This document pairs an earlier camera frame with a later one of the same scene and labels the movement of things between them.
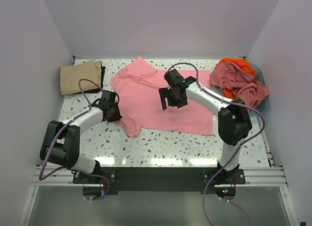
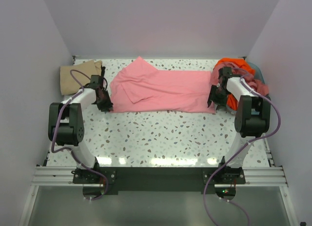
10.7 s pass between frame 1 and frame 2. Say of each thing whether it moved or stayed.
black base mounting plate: stayed
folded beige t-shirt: stayed
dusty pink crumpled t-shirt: stayed
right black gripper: moved
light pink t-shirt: moved
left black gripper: moved
